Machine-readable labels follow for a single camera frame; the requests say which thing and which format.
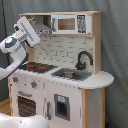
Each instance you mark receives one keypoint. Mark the white fridge door with dispenser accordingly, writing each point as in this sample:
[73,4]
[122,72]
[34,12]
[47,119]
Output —
[63,105]

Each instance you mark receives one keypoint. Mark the red stove knob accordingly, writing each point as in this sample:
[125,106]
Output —
[15,79]
[33,84]

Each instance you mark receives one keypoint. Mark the white toy microwave door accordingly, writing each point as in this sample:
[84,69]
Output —
[71,24]

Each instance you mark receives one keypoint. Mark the left red stove knob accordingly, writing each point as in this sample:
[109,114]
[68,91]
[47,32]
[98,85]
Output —
[15,79]

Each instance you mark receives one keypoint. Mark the black stovetop red burners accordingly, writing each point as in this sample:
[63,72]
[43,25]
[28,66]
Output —
[37,67]

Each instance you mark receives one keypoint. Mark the toy oven door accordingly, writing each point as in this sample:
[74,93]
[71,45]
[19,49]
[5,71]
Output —
[26,102]

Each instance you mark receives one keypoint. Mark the grey toy sink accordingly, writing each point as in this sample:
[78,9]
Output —
[72,74]

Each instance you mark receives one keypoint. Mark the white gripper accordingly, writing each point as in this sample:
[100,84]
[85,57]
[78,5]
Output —
[25,32]

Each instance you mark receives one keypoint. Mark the grey range hood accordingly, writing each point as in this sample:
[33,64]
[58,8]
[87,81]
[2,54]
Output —
[43,24]

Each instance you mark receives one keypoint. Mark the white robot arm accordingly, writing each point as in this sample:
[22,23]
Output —
[12,45]

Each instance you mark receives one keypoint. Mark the right red stove knob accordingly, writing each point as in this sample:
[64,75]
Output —
[33,84]

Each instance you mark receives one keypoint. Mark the black toy faucet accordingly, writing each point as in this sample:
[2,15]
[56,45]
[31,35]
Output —
[81,64]

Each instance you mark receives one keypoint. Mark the wooden toy kitchen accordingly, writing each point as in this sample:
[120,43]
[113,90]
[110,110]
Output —
[61,50]

